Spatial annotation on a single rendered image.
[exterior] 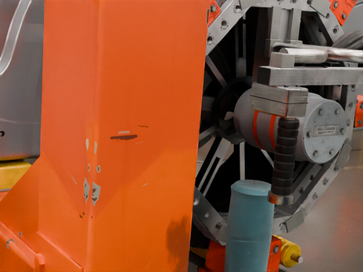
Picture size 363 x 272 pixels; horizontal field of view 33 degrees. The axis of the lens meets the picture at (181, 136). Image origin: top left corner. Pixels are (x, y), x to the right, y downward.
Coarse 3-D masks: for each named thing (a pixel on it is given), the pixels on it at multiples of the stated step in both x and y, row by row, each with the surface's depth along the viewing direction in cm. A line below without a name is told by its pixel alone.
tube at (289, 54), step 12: (276, 12) 125; (276, 24) 125; (276, 36) 126; (276, 48) 124; (288, 48) 105; (300, 48) 118; (312, 48) 115; (276, 60) 104; (288, 60) 104; (300, 60) 106; (312, 60) 107; (324, 60) 110
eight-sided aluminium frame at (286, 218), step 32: (224, 0) 122; (256, 0) 121; (288, 0) 127; (320, 0) 132; (224, 32) 118; (320, 32) 140; (352, 64) 142; (352, 96) 145; (352, 128) 148; (320, 192) 146; (224, 224) 129; (288, 224) 141
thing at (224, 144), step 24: (240, 24) 135; (240, 48) 136; (216, 72) 133; (240, 72) 137; (216, 96) 135; (216, 120) 136; (216, 144) 138; (240, 144) 142; (216, 168) 139; (240, 168) 143; (264, 168) 158; (216, 192) 155
